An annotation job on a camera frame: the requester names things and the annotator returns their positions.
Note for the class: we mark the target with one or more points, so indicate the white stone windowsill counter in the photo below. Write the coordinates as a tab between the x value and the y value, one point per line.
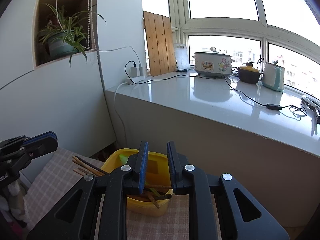
212	97

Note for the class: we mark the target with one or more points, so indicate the black power adapter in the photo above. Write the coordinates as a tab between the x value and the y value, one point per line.
273	106

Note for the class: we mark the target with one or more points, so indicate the white power strip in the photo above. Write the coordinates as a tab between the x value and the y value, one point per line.
136	80

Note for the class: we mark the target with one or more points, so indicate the yellow plastic container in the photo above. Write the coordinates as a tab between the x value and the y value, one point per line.
150	208

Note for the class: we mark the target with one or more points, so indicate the green plastic spoon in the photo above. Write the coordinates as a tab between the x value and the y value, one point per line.
123	158

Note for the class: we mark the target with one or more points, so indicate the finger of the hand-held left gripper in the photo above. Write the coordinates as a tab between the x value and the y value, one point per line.
45	147
40	135

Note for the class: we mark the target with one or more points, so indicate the slim white wall charger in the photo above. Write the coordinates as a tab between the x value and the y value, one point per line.
141	70

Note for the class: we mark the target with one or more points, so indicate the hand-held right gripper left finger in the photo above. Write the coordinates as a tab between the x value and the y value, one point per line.
142	170

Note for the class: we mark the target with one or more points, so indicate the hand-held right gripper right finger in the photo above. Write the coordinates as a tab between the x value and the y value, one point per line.
171	167

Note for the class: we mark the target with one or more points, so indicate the white cutting board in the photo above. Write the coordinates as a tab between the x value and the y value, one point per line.
182	57

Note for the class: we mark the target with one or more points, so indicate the pale wooden chopstick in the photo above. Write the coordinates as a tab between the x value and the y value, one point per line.
163	197

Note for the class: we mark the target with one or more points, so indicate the wooden plank board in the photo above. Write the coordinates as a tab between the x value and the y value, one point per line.
160	45

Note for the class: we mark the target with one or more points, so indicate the dark clay pot yellow lid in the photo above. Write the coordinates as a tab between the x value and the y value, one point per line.
248	76

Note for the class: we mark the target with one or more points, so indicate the white floral electric cooker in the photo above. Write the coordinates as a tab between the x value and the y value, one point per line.
212	65

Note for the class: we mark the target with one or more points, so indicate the teal and white kettle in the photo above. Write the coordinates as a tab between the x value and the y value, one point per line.
273	77

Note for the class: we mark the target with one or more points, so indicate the pink plaid cloth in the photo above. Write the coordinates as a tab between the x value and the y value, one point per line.
42	192

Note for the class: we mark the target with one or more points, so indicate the wooden wall niche shelf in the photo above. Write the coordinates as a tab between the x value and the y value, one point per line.
42	5

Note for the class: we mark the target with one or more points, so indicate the potted spider plant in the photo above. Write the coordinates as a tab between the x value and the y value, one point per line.
62	46

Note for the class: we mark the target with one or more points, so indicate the white window frame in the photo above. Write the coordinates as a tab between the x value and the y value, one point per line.
225	26

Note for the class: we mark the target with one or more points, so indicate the person's left hand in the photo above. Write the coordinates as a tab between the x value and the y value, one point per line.
15	192

